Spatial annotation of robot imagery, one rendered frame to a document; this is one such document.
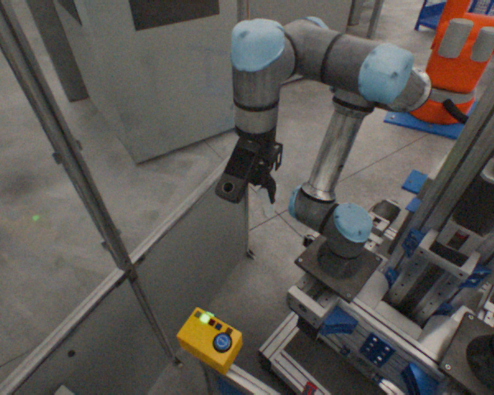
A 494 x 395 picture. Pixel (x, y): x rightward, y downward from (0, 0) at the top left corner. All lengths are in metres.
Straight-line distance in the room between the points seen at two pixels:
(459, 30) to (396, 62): 3.34
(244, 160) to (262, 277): 1.79
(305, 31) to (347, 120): 0.42
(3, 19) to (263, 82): 0.48
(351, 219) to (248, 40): 0.66
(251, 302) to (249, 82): 1.85
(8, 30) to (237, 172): 0.48
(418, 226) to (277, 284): 1.36
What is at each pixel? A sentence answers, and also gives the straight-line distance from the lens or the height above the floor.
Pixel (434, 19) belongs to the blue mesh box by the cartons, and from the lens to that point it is 7.03.
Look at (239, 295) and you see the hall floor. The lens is 2.23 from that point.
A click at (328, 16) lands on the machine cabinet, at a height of 0.74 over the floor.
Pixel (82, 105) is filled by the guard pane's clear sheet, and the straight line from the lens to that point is 0.89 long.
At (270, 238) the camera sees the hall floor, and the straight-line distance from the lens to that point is 2.50.
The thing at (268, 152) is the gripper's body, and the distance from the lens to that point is 0.60.
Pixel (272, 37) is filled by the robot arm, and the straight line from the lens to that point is 0.48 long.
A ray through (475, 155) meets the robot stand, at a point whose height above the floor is 1.51.
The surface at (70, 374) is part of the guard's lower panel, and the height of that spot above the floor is 0.80.
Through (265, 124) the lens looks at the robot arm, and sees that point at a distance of 0.52.
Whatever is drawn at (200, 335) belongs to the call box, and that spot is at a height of 1.07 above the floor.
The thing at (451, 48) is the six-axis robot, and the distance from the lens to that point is 3.88.
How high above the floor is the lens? 1.98
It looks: 46 degrees down
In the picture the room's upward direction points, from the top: straight up
